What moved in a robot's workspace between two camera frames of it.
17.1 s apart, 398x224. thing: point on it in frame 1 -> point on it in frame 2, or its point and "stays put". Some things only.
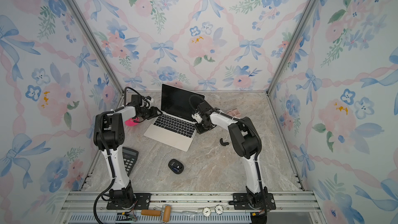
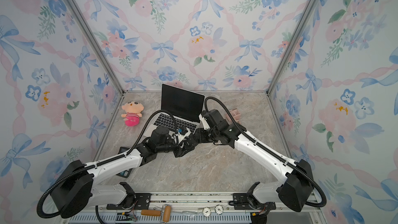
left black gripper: (155, 113) -> (181, 151)
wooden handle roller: (166, 213) stays put
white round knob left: (206, 211) stays put
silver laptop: (175, 126) stays put
